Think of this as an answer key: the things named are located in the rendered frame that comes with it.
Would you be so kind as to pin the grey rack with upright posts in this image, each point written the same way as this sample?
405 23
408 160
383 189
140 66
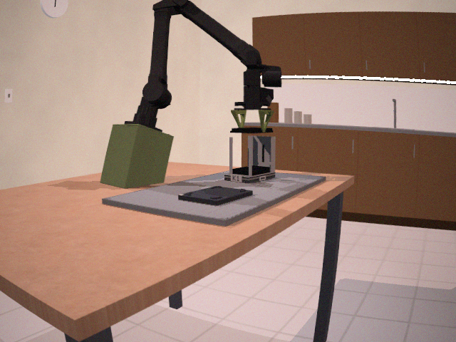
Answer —
258 155

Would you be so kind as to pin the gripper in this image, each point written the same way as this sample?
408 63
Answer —
251 98

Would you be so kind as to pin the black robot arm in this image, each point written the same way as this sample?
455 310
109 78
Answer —
155 93

